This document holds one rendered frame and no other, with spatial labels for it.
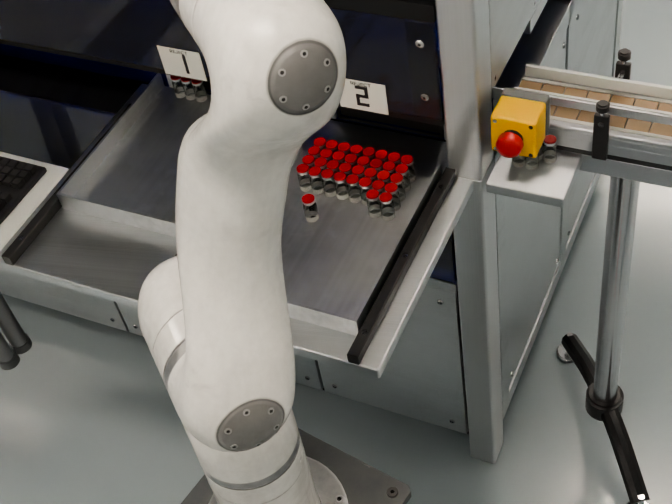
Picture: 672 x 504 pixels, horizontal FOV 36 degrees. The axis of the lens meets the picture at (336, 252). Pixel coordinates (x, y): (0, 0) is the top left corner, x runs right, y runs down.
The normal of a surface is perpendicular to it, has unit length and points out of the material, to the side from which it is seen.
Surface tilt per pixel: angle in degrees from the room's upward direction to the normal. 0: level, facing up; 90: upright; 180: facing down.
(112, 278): 0
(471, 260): 90
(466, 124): 90
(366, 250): 0
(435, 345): 90
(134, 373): 0
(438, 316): 90
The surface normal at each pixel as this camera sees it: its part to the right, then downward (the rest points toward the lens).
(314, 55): 0.51, 0.23
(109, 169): -0.14, -0.67
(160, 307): -0.59, -0.37
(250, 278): 0.47, 0.48
